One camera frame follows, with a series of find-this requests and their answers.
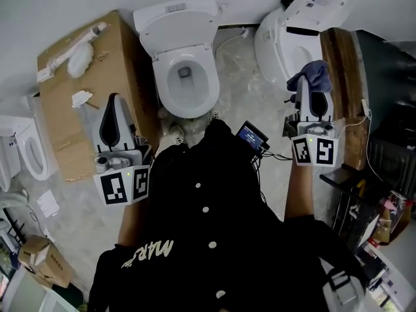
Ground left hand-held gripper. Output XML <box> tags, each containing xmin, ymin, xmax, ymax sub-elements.
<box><xmin>93</xmin><ymin>93</ymin><xmax>153</xmax><ymax>207</ymax></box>

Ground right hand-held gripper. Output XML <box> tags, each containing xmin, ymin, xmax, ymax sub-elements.
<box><xmin>284</xmin><ymin>75</ymin><xmax>345</xmax><ymax>168</ymax></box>

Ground dark blue cloth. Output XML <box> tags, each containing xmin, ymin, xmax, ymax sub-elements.
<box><xmin>285</xmin><ymin>59</ymin><xmax>332</xmax><ymax>94</ymax></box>

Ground person's right forearm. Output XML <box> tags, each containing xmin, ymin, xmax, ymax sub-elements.
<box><xmin>284</xmin><ymin>164</ymin><xmax>316</xmax><ymax>222</ymax></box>

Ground person's left forearm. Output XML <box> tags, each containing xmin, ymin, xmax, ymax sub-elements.
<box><xmin>116</xmin><ymin>201</ymin><xmax>153</xmax><ymax>250</ymax></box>

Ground white smart toilet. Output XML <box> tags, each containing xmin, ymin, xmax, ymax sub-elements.
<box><xmin>254</xmin><ymin>0</ymin><xmax>355</xmax><ymax>92</ymax></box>

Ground white ceramic toilet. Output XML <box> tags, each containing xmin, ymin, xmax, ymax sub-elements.
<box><xmin>0</xmin><ymin>92</ymin><xmax>50</xmax><ymax>193</ymax></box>
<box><xmin>132</xmin><ymin>0</ymin><xmax>221</xmax><ymax>120</ymax></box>

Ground white toilet lid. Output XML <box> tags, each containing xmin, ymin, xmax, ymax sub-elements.
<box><xmin>139</xmin><ymin>10</ymin><xmax>216</xmax><ymax>62</ymax></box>

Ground brown wooden board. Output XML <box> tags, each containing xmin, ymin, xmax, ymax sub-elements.
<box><xmin>320</xmin><ymin>27</ymin><xmax>372</xmax><ymax>172</ymax></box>

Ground crumpled white paper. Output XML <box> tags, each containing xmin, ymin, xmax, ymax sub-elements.
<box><xmin>71</xmin><ymin>89</ymin><xmax>95</xmax><ymax>110</ymax></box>

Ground large brown cardboard box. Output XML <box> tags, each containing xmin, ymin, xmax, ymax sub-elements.
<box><xmin>36</xmin><ymin>10</ymin><xmax>161</xmax><ymax>184</ymax></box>

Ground person's left white shoe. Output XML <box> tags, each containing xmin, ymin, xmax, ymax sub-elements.
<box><xmin>161</xmin><ymin>123</ymin><xmax>187</xmax><ymax>146</ymax></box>

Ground black device with screen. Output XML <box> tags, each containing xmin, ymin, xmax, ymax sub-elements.
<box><xmin>234</xmin><ymin>120</ymin><xmax>270</xmax><ymax>151</ymax></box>

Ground black metal rack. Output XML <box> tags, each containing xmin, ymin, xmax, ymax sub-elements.
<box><xmin>320</xmin><ymin>164</ymin><xmax>394</xmax><ymax>253</ymax></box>

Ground white fluffy bundle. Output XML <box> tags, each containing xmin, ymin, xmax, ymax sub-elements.
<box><xmin>66</xmin><ymin>40</ymin><xmax>96</xmax><ymax>78</ymax></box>

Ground white long wrapped pipe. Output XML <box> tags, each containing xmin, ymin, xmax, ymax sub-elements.
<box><xmin>36</xmin><ymin>21</ymin><xmax>109</xmax><ymax>83</ymax></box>

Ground white paper sheet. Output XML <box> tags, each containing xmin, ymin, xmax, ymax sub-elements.
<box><xmin>36</xmin><ymin>189</ymin><xmax>62</xmax><ymax>218</ymax></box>

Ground small brown cardboard box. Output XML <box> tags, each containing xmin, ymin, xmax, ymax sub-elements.
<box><xmin>18</xmin><ymin>234</ymin><xmax>74</xmax><ymax>289</ymax></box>

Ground person in black clothes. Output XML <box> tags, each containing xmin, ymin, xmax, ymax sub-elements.
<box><xmin>87</xmin><ymin>118</ymin><xmax>368</xmax><ymax>312</ymax></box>

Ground white cabinet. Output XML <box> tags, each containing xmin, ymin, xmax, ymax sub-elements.
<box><xmin>0</xmin><ymin>265</ymin><xmax>81</xmax><ymax>312</ymax></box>

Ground black cable bundle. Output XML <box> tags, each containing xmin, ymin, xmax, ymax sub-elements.
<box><xmin>250</xmin><ymin>141</ymin><xmax>295</xmax><ymax>207</ymax></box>

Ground white plug with cord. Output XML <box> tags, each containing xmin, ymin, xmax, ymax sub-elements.
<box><xmin>216</xmin><ymin>26</ymin><xmax>252</xmax><ymax>57</ymax></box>

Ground grey shoulder strap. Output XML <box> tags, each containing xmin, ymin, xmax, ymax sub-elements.
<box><xmin>320</xmin><ymin>257</ymin><xmax>364</xmax><ymax>312</ymax></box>

